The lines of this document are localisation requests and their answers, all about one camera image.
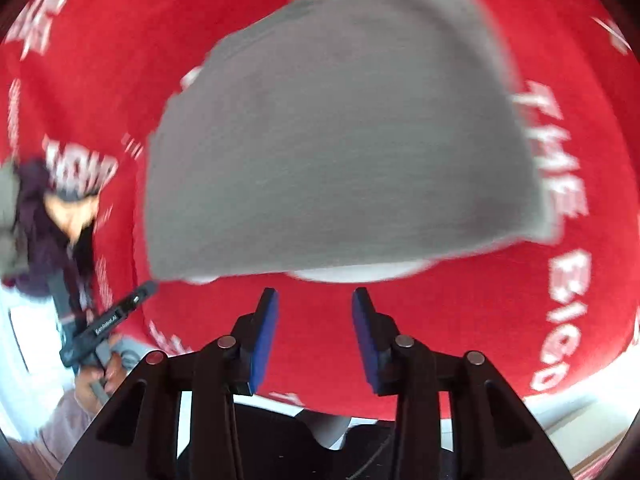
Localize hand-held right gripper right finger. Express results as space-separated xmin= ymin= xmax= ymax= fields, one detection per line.
xmin=351 ymin=287 xmax=573 ymax=480

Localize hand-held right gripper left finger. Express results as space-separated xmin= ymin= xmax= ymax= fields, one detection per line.
xmin=56 ymin=287 xmax=279 ymax=480

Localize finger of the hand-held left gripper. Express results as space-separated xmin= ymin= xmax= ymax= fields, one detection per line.
xmin=117 ymin=281 xmax=160 ymax=318

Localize grey knit sweater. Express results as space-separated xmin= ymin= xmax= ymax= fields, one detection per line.
xmin=142 ymin=0 xmax=557 ymax=283

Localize person's left forearm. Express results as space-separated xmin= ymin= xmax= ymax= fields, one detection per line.
xmin=36 ymin=394 xmax=103 ymax=457

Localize person's left hand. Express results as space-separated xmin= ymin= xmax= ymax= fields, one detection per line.
xmin=74 ymin=346 xmax=132 ymax=412

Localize red printed blanket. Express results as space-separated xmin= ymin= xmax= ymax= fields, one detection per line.
xmin=0 ymin=0 xmax=640 ymax=423

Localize person in purple top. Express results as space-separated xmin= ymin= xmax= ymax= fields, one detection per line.
xmin=14 ymin=159 xmax=98 ymax=313

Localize person's dark pants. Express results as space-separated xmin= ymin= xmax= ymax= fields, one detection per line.
xmin=177 ymin=402 xmax=401 ymax=480

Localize olive grey cloth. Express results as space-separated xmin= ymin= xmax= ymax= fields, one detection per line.
xmin=0 ymin=159 xmax=27 ymax=283

